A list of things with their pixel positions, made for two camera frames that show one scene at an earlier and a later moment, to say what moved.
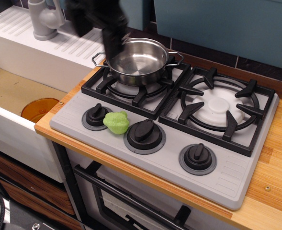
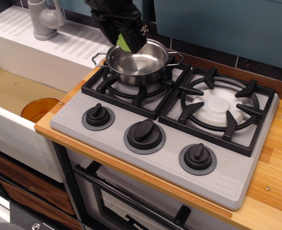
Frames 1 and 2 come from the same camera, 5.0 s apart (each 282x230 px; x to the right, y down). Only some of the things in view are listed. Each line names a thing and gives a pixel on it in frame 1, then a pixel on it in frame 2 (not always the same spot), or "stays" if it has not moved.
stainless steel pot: [141, 63] stays
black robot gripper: [108, 14] -> [109, 12]
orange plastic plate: [34, 109] stays
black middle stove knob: [144, 137] stays
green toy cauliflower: [117, 122] -> [122, 43]
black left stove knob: [93, 119] stays
